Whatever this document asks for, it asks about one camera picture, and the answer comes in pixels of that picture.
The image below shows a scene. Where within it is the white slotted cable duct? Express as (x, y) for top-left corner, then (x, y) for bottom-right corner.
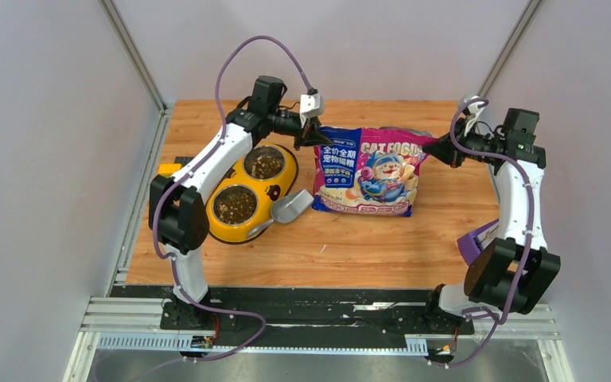
(95, 333), (429, 357)

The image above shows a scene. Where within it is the purple cable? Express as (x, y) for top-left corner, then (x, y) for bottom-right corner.
(150, 34), (317, 364)
(430, 97), (536, 369)

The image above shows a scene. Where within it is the brown pet food kibble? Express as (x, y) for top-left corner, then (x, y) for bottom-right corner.
(211, 154), (285, 226)

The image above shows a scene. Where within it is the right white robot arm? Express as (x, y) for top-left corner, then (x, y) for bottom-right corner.
(422, 99), (561, 333)

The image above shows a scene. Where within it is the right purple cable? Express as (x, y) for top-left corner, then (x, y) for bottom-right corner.
(430, 97), (536, 369)

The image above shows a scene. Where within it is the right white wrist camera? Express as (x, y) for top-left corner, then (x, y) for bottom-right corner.
(458, 95), (488, 136)

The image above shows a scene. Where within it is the yellow double pet bowl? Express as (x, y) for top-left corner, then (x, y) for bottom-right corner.
(206, 143), (299, 244)

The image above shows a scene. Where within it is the silver metal scoop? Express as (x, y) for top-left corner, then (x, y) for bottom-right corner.
(246, 189), (314, 239)

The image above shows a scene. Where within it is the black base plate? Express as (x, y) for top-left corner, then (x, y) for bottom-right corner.
(110, 285), (475, 349)

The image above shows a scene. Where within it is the colourful pet food bag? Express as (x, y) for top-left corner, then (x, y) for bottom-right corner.
(312, 126), (437, 217)

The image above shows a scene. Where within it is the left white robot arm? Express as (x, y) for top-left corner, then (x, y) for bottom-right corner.
(149, 76), (329, 329)

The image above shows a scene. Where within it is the purple object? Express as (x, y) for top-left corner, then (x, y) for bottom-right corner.
(457, 220), (499, 266)

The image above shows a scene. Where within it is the yellow toy brick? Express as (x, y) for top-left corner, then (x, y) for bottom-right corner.
(157, 163), (182, 177)

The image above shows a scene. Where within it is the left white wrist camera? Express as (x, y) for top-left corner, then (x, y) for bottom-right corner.
(298, 92), (325, 128)

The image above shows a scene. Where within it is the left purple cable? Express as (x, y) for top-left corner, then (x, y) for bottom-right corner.
(150, 34), (317, 364)

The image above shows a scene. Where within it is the dark grey toy baseplate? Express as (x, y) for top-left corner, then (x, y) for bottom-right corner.
(173, 156), (194, 166)

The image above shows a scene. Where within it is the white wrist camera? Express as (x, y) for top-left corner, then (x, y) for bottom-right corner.
(458, 95), (488, 136)
(298, 92), (325, 128)

